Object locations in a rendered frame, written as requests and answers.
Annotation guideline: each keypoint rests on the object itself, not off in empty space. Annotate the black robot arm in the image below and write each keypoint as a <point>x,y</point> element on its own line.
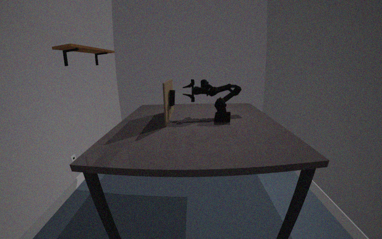
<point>220,103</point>

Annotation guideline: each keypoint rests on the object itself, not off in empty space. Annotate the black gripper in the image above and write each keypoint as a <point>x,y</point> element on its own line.
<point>196,90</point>

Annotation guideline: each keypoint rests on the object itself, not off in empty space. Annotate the tan flat board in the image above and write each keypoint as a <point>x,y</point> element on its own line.
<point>168,110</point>

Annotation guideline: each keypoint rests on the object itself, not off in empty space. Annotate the black picture frame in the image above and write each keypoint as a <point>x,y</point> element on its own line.
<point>172,98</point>

